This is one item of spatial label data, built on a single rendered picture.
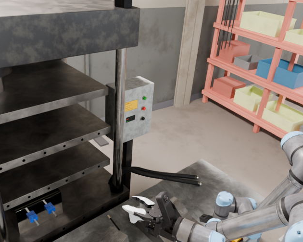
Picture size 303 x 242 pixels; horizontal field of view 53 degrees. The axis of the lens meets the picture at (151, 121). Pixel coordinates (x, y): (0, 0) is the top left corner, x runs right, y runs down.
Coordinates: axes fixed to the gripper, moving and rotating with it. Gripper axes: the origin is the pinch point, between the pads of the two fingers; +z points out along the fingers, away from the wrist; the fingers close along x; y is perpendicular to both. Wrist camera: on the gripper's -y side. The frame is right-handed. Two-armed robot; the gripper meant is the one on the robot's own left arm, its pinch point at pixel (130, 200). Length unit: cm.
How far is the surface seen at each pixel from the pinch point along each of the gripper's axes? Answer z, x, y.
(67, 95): 66, 42, -14
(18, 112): 73, 15, -10
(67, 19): 53, 24, -56
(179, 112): 110, 368, 96
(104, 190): 54, 70, 58
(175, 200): 3, 69, 43
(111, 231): 24, 32, 51
